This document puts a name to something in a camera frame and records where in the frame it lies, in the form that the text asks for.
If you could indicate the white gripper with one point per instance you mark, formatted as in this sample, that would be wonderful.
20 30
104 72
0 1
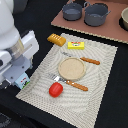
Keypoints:
17 59

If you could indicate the orange bread loaf toy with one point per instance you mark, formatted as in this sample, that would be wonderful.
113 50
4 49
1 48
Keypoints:
56 39

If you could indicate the red tomato toy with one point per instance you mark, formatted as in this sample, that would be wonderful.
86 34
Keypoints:
55 89

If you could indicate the yellow butter box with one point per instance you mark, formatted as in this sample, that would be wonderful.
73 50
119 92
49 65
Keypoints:
75 45

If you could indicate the light blue milk carton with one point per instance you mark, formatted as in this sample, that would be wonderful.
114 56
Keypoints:
22 81

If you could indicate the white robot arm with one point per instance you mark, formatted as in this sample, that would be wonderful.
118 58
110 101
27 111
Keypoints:
9 35

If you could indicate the round wooden plate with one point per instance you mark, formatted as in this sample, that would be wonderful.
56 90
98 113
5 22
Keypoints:
72 68

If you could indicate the white woven placemat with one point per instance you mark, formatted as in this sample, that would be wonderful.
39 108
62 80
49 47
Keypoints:
74 108

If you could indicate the small grey pot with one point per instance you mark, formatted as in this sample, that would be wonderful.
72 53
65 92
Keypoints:
72 11

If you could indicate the large grey pot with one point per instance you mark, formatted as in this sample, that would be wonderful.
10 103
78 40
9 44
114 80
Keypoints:
95 14

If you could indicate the brown stove board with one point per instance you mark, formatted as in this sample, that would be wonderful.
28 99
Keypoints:
109 30

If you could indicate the beige bowl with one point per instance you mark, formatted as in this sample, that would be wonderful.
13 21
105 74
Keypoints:
124 15

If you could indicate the fork with wooden handle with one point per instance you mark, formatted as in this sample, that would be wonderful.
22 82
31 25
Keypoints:
69 82

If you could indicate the knife with wooden handle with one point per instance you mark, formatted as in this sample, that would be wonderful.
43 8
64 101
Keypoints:
82 58

